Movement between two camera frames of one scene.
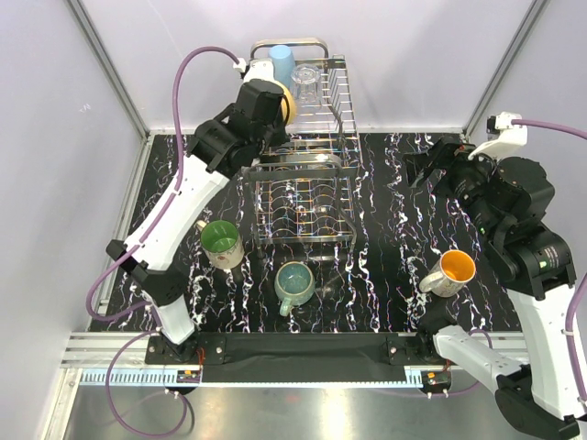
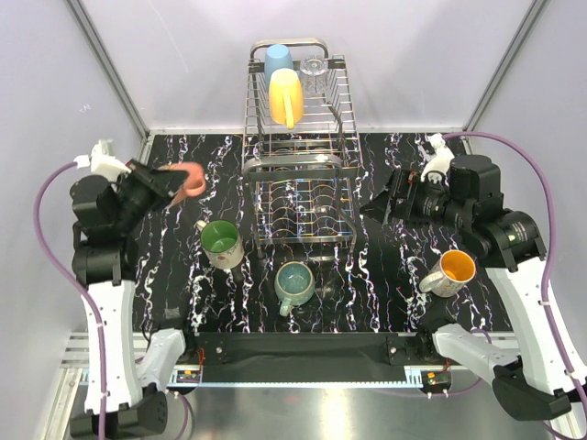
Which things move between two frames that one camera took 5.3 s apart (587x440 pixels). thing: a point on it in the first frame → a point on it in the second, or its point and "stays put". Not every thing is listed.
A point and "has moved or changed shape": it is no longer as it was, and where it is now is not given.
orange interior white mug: [448, 274] stays put
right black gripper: [447, 155] → [409, 184]
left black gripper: [280, 137] → [163, 184]
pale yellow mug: [287, 105] has moved or changed shape
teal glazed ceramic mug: [294, 283] stays put
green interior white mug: [221, 243] stays put
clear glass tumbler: [306, 81] has moved or changed shape
